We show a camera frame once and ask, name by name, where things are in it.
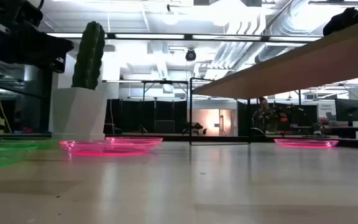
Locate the small black background robot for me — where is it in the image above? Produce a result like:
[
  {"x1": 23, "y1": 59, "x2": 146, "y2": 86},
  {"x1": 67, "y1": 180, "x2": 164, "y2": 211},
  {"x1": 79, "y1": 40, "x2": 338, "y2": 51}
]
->
[{"x1": 181, "y1": 121, "x2": 208, "y2": 136}]

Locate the dark background computer monitor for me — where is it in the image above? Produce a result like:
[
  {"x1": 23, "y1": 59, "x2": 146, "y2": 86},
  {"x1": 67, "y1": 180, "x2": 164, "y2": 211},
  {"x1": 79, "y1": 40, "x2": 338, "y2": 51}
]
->
[{"x1": 334, "y1": 98, "x2": 358, "y2": 123}]

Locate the pink translucent plastic plate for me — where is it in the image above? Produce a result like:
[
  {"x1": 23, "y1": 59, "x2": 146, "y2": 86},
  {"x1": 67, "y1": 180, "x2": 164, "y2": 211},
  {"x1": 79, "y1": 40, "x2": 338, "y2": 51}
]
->
[
  {"x1": 273, "y1": 138, "x2": 340, "y2": 149},
  {"x1": 106, "y1": 136, "x2": 163, "y2": 147},
  {"x1": 58, "y1": 139, "x2": 155, "y2": 157}
]

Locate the black bar with light strips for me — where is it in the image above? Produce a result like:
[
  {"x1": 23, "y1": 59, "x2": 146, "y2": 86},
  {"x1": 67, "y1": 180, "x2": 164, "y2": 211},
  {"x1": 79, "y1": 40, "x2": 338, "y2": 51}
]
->
[{"x1": 44, "y1": 32, "x2": 324, "y2": 44}]

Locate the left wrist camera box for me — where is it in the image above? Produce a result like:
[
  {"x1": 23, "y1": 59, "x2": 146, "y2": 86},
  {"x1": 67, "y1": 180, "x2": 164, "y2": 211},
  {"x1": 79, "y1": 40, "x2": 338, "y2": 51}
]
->
[{"x1": 17, "y1": 0, "x2": 45, "y2": 27}]

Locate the silver ceiling air duct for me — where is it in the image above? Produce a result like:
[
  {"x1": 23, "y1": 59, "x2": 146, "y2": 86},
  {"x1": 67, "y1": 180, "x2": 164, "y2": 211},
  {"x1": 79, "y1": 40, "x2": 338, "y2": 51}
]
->
[{"x1": 211, "y1": 0, "x2": 326, "y2": 72}]

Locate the green cactus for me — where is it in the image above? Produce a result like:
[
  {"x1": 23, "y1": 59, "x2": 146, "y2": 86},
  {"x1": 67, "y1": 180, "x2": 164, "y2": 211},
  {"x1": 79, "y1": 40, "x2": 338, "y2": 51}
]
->
[{"x1": 71, "y1": 21, "x2": 106, "y2": 91}]

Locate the white sign board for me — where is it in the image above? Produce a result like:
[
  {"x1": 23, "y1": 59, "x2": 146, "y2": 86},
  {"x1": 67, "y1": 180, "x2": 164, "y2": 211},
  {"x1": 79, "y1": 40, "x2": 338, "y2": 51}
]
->
[{"x1": 317, "y1": 102, "x2": 337, "y2": 121}]

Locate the black aluminium table frame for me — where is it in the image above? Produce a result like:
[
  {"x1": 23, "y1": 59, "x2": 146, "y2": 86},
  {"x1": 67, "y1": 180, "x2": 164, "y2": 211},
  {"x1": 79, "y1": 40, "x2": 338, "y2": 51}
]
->
[{"x1": 0, "y1": 132, "x2": 358, "y2": 150}]

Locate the white faceted plant pot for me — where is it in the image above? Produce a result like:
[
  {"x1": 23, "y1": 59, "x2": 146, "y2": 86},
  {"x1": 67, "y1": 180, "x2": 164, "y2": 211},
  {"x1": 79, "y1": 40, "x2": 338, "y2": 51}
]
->
[{"x1": 48, "y1": 86, "x2": 108, "y2": 141}]

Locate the black metal background frame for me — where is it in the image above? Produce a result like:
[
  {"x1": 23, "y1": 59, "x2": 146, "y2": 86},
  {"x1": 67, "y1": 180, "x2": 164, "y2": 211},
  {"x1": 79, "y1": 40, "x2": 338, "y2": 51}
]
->
[{"x1": 103, "y1": 79, "x2": 190, "y2": 135}]

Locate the black partition curtain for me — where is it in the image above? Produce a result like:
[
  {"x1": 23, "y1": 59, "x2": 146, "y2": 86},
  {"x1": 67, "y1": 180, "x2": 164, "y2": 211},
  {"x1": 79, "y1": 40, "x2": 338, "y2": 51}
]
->
[{"x1": 106, "y1": 98, "x2": 188, "y2": 134}]

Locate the black hanging camera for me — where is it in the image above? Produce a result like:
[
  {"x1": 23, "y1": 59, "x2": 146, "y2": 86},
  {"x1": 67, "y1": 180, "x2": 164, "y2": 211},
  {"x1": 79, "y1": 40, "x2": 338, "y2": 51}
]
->
[{"x1": 185, "y1": 48, "x2": 198, "y2": 62}]

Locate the person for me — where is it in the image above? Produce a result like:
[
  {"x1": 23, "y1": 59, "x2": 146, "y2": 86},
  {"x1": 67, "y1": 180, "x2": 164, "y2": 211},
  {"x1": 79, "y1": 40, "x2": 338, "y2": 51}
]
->
[{"x1": 251, "y1": 96, "x2": 277, "y2": 134}]

